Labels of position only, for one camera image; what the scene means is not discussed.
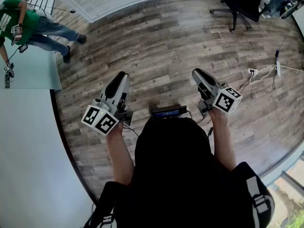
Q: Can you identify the person's black shirt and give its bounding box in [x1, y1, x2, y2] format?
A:
[83, 116, 276, 228]

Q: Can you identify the white charger cable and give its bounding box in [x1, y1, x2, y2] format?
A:
[249, 64, 277, 85]

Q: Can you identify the white power cable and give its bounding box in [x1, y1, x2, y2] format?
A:
[280, 65, 304, 71]

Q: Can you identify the black cable with plug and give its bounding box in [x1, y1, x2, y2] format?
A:
[35, 5, 76, 14]

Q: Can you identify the black device with screen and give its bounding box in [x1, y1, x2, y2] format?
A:
[151, 104, 188, 120]

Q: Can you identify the white power strip with cables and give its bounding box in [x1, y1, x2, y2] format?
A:
[273, 18, 296, 90]

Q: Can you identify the person's right forearm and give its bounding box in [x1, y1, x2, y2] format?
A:
[209, 108, 238, 173]

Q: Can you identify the window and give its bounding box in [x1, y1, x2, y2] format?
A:
[261, 148, 304, 228]

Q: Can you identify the black office chair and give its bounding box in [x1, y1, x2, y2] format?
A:
[209, 0, 274, 33]

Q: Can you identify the person's left forearm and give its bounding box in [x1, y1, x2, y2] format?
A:
[105, 122, 136, 186]

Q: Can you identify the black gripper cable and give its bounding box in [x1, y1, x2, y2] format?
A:
[203, 116, 214, 139]
[123, 123, 141, 137]

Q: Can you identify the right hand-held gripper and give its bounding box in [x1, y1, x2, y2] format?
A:
[192, 68, 243, 118]

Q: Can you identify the glass door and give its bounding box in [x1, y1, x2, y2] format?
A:
[0, 48, 63, 90]

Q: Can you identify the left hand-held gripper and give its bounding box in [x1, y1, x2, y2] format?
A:
[81, 71, 134, 136]

